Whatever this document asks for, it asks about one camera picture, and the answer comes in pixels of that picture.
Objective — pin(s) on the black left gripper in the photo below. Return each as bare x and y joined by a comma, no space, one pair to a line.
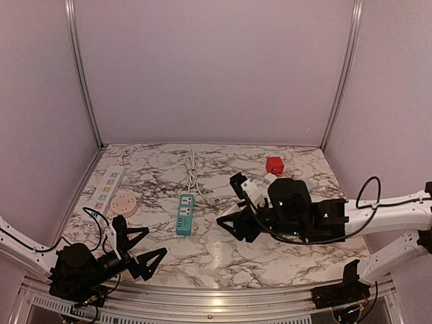
141,271

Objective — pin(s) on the small white charger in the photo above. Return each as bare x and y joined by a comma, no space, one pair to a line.
269,178

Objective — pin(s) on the right aluminium frame post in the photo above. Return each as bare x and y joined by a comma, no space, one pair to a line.
348,62

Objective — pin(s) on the red cube socket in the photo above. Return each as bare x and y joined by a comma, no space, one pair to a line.
274,165

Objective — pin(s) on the pink round power socket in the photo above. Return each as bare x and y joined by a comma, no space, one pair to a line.
124,203

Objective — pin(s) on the aluminium front rail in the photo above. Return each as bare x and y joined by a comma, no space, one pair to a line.
139,303

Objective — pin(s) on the light blue plug adapter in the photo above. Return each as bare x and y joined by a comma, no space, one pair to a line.
309,186

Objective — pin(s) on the left aluminium frame post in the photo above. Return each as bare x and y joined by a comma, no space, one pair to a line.
72,25

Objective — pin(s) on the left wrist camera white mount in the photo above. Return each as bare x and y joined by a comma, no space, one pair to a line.
111,237

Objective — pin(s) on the white multicolour power strip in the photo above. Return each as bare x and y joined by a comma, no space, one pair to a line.
107,189

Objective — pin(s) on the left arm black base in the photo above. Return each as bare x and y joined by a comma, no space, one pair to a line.
82,297

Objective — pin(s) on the aluminium frame post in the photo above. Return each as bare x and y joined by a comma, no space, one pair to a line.
348,62
72,25

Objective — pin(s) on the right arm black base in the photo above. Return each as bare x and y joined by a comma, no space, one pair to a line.
350,289

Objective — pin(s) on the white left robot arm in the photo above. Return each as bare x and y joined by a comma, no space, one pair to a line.
37,258

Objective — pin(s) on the teal power strip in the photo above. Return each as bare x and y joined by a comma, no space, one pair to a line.
184,219

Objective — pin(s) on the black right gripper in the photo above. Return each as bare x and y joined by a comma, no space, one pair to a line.
244,223

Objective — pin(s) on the white strip cable plug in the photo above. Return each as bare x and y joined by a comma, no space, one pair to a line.
120,160

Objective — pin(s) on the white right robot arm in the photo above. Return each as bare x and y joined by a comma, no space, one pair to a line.
411,214

